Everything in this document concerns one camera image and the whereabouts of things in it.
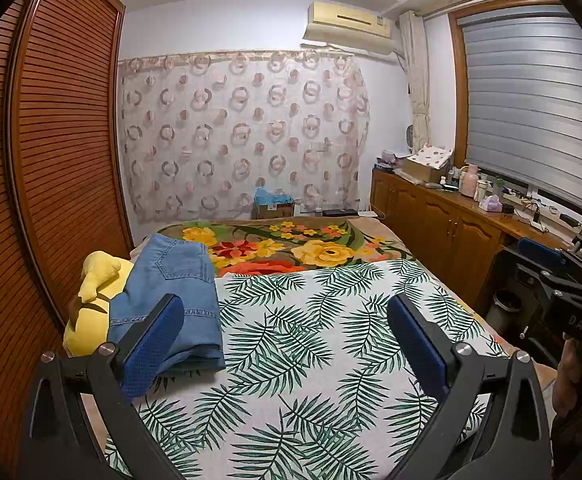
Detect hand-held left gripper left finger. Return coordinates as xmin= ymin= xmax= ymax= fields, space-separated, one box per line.
xmin=19 ymin=294 xmax=186 ymax=480

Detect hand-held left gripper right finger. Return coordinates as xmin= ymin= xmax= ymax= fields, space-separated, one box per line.
xmin=387 ymin=294 xmax=552 ymax=480

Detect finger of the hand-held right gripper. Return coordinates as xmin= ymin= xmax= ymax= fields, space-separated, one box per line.
xmin=517 ymin=237 xmax=582 ymax=292
xmin=513 ymin=260 xmax=564 ymax=306

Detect blue denim pants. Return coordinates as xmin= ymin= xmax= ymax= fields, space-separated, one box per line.
xmin=107 ymin=234 xmax=226 ymax=373

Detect person's right hand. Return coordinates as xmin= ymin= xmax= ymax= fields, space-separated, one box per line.
xmin=553 ymin=340 xmax=582 ymax=421

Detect black waste bin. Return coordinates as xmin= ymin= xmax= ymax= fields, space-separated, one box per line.
xmin=491 ymin=287 xmax=524 ymax=333

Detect white power strip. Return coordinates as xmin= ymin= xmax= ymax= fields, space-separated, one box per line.
xmin=503 ymin=189 xmax=539 ymax=207

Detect yellow plush toy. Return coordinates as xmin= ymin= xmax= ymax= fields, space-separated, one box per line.
xmin=62 ymin=251 xmax=136 ymax=358

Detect pink thermos jug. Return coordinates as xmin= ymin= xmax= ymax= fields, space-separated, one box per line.
xmin=458 ymin=164 xmax=479 ymax=197

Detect wooden sideboard cabinet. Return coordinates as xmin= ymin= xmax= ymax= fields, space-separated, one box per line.
xmin=370 ymin=167 xmax=582 ymax=311

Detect leaf print bed sheet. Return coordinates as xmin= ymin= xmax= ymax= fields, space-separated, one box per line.
xmin=103 ymin=257 xmax=514 ymax=480

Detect floral blanket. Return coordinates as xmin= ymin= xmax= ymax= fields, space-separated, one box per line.
xmin=143 ymin=217 xmax=416 ymax=278

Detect spotted cardboard box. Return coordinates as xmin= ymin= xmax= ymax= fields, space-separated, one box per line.
xmin=402 ymin=143 xmax=454 ymax=183

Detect grey window blind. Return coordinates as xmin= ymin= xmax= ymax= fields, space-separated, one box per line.
xmin=458 ymin=5 xmax=582 ymax=218

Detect cardboard box with blue cloth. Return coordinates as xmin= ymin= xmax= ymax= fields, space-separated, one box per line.
xmin=253 ymin=187 xmax=296 ymax=220

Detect beige tied curtain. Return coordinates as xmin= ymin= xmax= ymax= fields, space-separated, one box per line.
xmin=398 ymin=10 xmax=432 ymax=153

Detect wooden louvred wardrobe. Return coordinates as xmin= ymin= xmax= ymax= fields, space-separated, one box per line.
xmin=0 ymin=0 xmax=134 ymax=461

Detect circle pattern sheer curtain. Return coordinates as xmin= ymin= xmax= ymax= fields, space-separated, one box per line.
xmin=117 ymin=50 xmax=372 ymax=223

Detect cream wall air conditioner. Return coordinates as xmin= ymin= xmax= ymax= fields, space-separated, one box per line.
xmin=302 ymin=1 xmax=402 ymax=57

